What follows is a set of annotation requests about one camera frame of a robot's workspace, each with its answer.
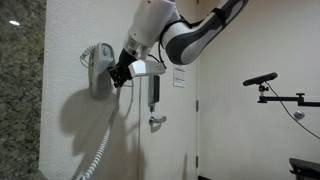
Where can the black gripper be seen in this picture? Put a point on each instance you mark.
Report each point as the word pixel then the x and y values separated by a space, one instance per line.
pixel 120 73

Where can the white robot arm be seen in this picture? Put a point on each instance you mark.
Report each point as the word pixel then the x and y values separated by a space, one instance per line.
pixel 159 22

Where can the black electronic door lock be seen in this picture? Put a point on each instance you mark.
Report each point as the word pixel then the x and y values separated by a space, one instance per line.
pixel 154 90

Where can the paper notice on door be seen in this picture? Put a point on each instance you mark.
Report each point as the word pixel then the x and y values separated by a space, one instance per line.
pixel 179 76

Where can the white entry door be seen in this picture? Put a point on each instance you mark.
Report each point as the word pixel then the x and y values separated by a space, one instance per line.
pixel 168 151

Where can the granite counter top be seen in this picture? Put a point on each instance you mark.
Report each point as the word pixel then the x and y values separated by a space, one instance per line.
pixel 22 31

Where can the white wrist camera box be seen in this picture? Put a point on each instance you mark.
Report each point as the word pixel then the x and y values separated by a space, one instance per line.
pixel 141 68

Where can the white wall telephone handset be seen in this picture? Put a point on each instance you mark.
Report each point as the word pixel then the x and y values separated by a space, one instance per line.
pixel 99 78

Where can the silver door lever handle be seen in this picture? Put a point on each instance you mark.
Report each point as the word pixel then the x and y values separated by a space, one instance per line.
pixel 153 120

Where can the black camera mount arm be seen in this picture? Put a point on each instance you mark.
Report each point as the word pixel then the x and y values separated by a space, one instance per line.
pixel 299 99

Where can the black stereo camera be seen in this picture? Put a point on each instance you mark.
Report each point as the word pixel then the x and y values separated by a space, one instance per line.
pixel 260 79

